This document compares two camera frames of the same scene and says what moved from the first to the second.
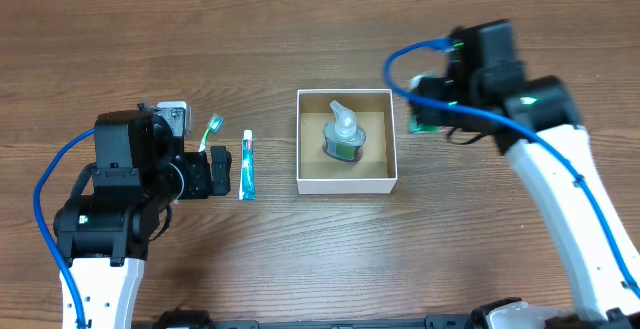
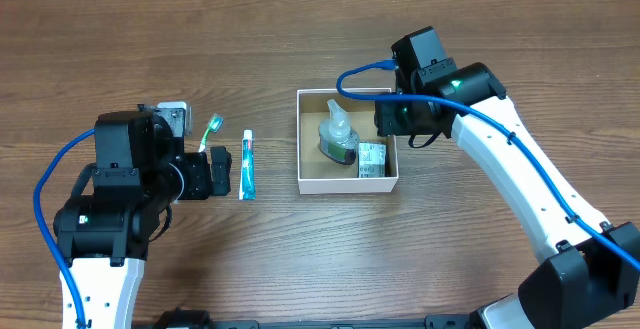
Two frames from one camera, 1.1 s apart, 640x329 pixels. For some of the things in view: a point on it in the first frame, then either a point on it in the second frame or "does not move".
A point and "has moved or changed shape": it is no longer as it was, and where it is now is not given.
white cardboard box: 319,173 does not move
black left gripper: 196,162 does not move
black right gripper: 430,114 → 389,121
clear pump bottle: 343,139 has moved or changed shape
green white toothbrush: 214,126 does not move
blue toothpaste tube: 247,181 does not move
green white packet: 424,129 has moved or changed shape
